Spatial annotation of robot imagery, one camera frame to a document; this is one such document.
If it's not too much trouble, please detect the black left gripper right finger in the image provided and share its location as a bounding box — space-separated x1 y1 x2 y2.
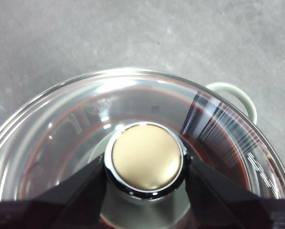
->
184 156 285 229

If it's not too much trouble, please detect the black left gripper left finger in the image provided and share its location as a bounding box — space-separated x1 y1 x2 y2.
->
0 155 110 229

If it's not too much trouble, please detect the glass lid with green knob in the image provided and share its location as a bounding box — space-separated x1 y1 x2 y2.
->
0 68 285 229

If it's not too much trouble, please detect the pale green electric pot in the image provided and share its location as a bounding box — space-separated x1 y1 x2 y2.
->
205 82 258 125

